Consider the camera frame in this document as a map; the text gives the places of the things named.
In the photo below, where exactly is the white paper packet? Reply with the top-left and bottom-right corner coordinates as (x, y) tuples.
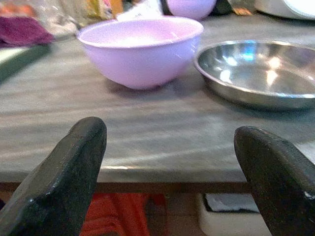
(115, 0), (164, 22)

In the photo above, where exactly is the white storage box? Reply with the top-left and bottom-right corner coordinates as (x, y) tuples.
(199, 193), (273, 236)

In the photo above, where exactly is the red plastic stool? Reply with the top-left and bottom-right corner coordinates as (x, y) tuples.
(80, 193), (168, 236)

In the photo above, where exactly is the clear plastic bag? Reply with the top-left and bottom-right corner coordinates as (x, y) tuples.
(31, 0), (87, 37)

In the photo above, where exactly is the yellow package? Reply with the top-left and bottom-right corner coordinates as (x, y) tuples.
(85, 0), (124, 20)

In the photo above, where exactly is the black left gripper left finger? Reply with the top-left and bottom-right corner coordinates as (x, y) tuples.
(0, 117), (108, 236)

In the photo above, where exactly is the large purple plastic bowl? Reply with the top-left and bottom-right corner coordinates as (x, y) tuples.
(165, 0), (218, 21)

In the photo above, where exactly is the magenta cloth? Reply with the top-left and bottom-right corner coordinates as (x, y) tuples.
(0, 16), (55, 49)

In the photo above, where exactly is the white kitchen appliance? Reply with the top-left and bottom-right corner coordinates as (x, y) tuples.
(254, 0), (315, 20)

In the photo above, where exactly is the clear container with orange label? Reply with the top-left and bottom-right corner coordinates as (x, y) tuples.
(0, 0), (37, 19)

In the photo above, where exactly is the orange snack packet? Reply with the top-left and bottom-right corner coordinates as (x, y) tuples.
(231, 6), (254, 16)

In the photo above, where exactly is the small purple plastic bowl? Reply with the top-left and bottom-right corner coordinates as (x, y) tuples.
(76, 16), (205, 90)

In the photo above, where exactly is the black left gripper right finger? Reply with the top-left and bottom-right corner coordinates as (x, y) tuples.
(233, 125), (315, 236)

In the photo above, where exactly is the round steel plate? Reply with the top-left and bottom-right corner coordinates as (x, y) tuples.
(193, 40), (315, 111)

